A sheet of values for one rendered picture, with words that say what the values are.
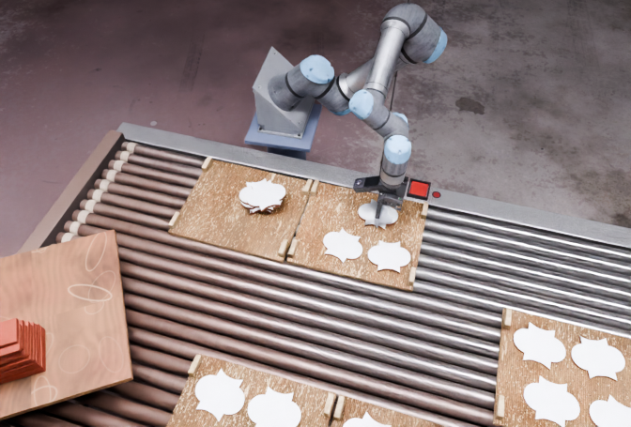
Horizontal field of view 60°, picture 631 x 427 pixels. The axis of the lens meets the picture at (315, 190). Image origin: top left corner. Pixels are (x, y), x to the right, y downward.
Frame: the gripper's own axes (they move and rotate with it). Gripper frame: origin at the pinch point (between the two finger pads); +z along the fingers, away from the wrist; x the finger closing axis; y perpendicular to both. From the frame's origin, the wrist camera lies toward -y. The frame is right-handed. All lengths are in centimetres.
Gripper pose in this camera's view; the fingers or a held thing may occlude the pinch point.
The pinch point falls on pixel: (377, 213)
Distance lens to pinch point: 189.5
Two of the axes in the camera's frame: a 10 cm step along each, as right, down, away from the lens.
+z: -0.3, 6.2, 7.8
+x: 2.7, -7.5, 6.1
